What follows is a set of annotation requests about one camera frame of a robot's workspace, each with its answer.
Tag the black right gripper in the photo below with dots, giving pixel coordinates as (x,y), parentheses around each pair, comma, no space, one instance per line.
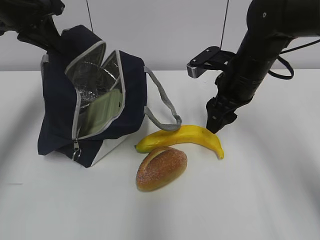
(241,76)

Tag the navy insulated lunch bag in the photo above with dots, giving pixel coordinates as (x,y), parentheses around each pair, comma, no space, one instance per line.
(75,78)

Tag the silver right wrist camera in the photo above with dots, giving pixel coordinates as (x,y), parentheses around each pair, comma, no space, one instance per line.
(207,61)

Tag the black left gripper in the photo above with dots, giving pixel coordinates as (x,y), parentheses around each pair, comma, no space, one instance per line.
(22,15)

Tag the green lidded glass container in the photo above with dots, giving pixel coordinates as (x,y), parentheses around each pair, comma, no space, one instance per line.
(101,112)

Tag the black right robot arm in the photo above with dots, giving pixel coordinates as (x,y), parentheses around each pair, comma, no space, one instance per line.
(271,26)

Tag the yellow banana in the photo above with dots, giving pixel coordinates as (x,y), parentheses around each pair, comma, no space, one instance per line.
(186,134)

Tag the brown bread loaf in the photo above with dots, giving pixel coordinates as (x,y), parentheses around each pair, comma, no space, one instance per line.
(160,167)

